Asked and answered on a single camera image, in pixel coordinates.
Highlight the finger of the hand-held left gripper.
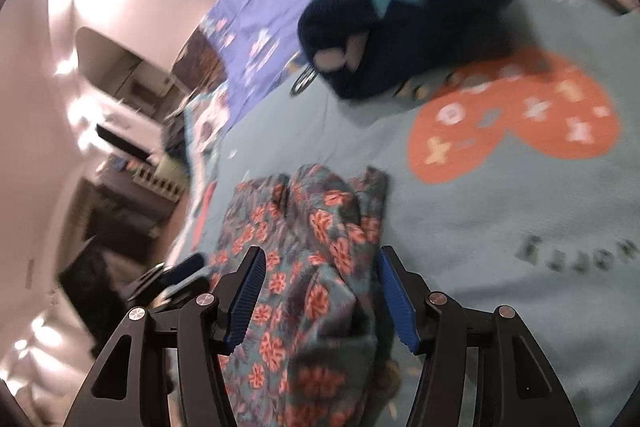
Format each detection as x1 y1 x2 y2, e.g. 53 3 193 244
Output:
125 252 211 313

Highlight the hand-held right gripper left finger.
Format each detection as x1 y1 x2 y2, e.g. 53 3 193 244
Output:
62 246 268 427

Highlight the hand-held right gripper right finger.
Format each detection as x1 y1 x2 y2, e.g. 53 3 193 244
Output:
376 246 576 427

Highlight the floral print small garment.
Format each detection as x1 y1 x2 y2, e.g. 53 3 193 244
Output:
207 164 401 427

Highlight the teal printed bedsheet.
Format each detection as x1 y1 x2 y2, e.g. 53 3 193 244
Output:
165 0 640 427

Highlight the white cabinet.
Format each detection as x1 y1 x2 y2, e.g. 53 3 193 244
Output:
75 27 183 160

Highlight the dark patterned blanket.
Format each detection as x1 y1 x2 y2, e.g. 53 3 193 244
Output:
170 32 228 88

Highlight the navy star print blanket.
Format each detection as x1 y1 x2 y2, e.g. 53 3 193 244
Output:
297 0 516 100

